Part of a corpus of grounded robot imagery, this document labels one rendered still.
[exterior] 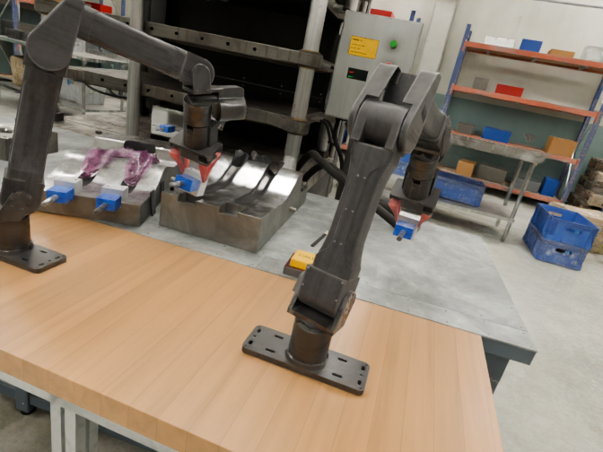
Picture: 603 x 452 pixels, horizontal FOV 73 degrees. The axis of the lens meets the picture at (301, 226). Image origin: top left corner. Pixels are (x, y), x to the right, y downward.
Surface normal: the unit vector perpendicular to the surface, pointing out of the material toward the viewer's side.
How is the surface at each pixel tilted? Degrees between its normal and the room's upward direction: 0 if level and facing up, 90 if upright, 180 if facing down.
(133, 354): 0
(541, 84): 90
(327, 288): 76
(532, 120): 90
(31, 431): 0
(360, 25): 90
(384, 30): 90
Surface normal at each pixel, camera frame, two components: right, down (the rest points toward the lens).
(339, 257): -0.47, -0.02
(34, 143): 0.55, 0.40
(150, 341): 0.19, -0.92
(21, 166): 0.53, 0.18
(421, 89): -0.26, -0.47
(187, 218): -0.24, 0.30
